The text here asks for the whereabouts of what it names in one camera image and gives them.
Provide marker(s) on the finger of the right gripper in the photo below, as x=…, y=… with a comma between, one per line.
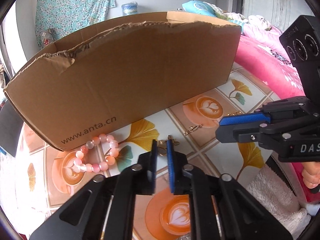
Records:
x=237, y=133
x=244, y=119

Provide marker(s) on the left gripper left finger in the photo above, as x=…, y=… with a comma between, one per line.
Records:
x=146, y=176

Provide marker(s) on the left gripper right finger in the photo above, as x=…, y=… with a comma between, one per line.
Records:
x=179, y=184

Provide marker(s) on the gold butterfly clasp charm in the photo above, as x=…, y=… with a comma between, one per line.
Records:
x=162, y=145

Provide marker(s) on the operator right hand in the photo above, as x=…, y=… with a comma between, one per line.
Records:
x=310, y=174

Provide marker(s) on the gold hoop earring pair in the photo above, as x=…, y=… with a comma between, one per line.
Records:
x=235, y=113

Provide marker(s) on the white fluffy towel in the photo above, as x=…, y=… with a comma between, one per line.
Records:
x=274, y=195

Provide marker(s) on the pink floral quilt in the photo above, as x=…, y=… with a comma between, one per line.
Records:
x=287, y=62

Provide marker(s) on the brown cardboard box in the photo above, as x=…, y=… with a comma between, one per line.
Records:
x=113, y=73

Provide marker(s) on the cyan pillow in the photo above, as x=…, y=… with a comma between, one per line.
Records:
x=198, y=7

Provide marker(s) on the black monitor screen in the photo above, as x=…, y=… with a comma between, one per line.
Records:
x=11, y=125

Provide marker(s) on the blue water jug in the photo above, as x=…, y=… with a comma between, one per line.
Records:
x=129, y=8

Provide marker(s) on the teal floral hanging cloth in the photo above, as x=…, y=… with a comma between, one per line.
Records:
x=63, y=17

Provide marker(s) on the gold chain earring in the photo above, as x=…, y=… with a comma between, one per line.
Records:
x=192, y=129

